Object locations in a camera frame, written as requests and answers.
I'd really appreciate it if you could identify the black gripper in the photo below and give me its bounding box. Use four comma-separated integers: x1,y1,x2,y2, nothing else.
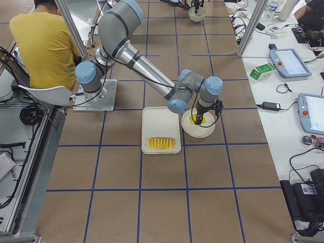
194,101,210,126

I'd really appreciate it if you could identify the yellow lemon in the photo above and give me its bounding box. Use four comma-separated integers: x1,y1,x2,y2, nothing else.
189,113,206,125

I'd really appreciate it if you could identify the white ceramic bowl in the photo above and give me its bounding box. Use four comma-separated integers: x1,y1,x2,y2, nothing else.
188,7,207,22

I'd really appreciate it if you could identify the cream round plate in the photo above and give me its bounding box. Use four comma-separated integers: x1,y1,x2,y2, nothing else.
181,108,215,138

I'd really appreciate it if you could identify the white rectangular tray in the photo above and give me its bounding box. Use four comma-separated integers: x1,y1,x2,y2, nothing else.
142,106,181,154

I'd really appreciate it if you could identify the sliced yellow bread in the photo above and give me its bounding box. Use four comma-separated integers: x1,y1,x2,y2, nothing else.
148,137,175,150

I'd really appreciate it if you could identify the black power adapter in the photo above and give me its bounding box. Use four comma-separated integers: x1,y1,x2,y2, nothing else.
262,101,281,111

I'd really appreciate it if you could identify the plastic water bottle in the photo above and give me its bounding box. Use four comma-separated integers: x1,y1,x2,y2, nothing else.
264,0,278,21

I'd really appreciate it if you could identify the green white carton box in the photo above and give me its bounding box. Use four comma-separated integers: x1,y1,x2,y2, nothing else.
250,63,275,80

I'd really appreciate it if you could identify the upper teach pendant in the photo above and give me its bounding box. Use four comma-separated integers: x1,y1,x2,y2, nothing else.
269,49,312,78

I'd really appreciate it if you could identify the teach pendant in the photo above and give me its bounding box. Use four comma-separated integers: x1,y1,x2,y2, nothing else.
269,49,312,78
297,93,324,135

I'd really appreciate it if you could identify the lower teach pendant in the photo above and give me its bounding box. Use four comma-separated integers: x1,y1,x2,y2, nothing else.
297,93,324,135

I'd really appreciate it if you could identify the white chair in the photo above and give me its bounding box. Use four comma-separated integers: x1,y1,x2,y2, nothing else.
18,85,72,106

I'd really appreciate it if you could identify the person in yellow shirt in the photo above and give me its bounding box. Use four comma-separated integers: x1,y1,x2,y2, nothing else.
9,1,82,90

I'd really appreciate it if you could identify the aluminium frame post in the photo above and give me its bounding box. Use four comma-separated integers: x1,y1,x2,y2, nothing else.
237,0,268,57

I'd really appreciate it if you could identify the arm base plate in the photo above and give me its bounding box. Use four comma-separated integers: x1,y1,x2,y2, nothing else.
73,79,118,112

